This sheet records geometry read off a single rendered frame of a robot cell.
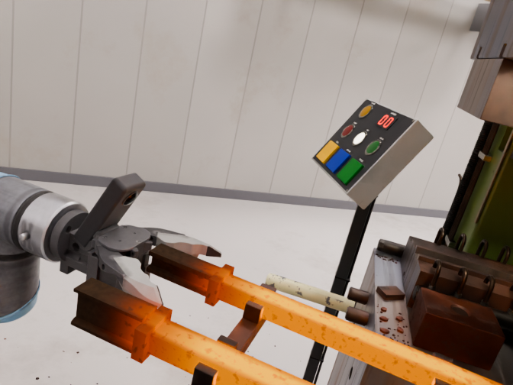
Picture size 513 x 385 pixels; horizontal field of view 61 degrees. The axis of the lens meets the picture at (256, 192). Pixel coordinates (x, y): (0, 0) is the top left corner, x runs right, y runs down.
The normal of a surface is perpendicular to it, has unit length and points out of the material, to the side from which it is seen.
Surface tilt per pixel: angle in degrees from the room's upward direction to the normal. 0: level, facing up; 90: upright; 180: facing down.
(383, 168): 90
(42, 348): 0
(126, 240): 0
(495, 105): 90
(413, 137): 90
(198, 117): 90
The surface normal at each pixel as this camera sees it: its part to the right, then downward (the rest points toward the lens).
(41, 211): -0.06, -0.57
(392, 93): 0.28, 0.38
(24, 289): 0.84, 0.34
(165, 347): -0.34, 0.25
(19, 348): 0.21, -0.92
